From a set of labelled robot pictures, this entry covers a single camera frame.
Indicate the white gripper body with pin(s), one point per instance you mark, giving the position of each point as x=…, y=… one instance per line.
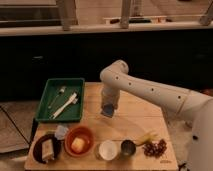
x=109, y=96

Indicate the metal cup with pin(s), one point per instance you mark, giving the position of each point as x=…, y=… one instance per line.
x=128, y=148

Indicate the red grape bunch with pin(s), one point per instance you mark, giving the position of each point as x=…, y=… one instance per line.
x=155, y=149

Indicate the metal spoon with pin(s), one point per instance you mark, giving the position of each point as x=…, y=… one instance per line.
x=60, y=92

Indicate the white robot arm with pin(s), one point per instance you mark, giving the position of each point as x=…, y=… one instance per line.
x=190, y=105

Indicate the orange bowl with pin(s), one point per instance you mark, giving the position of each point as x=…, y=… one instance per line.
x=80, y=132

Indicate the yellow sponge block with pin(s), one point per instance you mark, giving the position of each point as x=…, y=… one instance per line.
x=77, y=145

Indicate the yellow banana toy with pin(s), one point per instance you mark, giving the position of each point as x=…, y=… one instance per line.
x=145, y=138

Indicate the blue sponge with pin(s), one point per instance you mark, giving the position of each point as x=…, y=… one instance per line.
x=108, y=110

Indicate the dark brown plate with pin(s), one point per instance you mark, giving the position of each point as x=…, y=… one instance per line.
x=37, y=150

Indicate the tan wooden block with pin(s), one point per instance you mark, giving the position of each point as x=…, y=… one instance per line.
x=47, y=150

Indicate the white cup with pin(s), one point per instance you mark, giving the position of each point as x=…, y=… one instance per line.
x=108, y=150

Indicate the crumpled clear plastic wrap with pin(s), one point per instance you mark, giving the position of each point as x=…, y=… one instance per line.
x=60, y=132

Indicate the green plastic tray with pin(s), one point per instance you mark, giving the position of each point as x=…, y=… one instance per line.
x=73, y=112

